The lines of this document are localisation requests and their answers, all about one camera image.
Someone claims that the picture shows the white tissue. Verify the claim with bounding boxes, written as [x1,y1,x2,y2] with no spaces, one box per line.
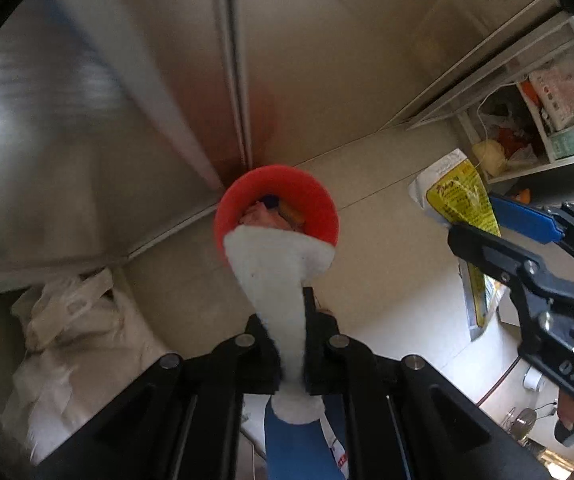
[223,225,335,426]

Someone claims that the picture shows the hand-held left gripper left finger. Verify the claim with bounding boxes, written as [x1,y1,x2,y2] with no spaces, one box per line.
[32,314,288,480]

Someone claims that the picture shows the white plastic bags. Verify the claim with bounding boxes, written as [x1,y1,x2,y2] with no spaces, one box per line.
[0,267,168,466]

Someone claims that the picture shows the red trash bin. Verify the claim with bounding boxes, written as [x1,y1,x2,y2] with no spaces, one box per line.
[213,164,340,281]

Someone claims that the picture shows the green white box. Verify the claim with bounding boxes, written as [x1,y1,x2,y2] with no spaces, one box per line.
[547,122,574,161]

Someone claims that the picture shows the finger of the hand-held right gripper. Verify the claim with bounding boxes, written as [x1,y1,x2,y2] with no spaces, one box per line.
[487,192,574,281]
[447,222,574,346]

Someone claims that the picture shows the black cable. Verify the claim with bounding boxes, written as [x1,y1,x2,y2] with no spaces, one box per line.
[477,355,520,406]

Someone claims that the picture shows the white bag with red print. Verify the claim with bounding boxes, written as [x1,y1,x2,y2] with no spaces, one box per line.
[527,57,574,128]

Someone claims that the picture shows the stainless steel cabinet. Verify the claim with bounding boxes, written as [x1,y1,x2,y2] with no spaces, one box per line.
[0,0,268,281]

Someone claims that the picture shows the white shelf unit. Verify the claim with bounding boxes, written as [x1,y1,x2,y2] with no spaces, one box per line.
[382,10,574,186]

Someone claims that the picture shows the yellow plastic bag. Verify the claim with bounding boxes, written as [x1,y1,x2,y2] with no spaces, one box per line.
[471,139,510,177]

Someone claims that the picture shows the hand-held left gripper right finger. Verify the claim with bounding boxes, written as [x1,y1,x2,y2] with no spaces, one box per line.
[302,286,552,480]

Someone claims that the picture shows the person's blue jeans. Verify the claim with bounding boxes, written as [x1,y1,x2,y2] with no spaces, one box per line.
[264,395,348,480]

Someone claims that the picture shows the metal pot lid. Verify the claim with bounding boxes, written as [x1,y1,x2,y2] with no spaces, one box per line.
[504,407,540,443]

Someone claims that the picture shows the orange plastic bag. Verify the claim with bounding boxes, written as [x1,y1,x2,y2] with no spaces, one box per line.
[494,127,538,161]

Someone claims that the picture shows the yellow packet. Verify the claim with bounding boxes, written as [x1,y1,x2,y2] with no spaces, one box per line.
[408,149,508,343]

